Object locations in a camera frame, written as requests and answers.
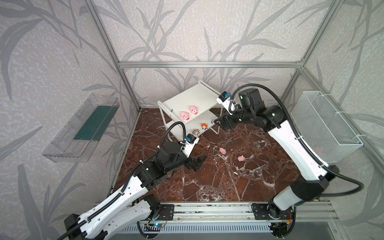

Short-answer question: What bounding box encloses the blue cat figure flower collar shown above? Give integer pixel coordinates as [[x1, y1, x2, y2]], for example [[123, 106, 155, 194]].
[[193, 129, 200, 136]]

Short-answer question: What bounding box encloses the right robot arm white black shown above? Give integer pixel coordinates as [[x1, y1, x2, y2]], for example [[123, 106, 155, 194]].
[[214, 84, 365, 220]]

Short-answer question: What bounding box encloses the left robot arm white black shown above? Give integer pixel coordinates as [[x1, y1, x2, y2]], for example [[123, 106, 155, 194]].
[[59, 122, 206, 240]]

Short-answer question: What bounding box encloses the white two-tier metal shelf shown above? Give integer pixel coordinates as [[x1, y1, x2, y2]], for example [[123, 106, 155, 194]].
[[158, 81, 221, 137]]

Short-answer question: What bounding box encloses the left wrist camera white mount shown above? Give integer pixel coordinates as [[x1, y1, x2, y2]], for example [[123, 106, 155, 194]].
[[181, 134, 200, 158]]

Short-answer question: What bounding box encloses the white wire mesh basket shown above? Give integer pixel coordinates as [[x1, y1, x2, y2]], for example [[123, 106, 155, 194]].
[[291, 91, 363, 165]]

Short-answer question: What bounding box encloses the clear plastic wall bin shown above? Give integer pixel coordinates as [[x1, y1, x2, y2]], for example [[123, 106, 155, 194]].
[[42, 94, 120, 163]]

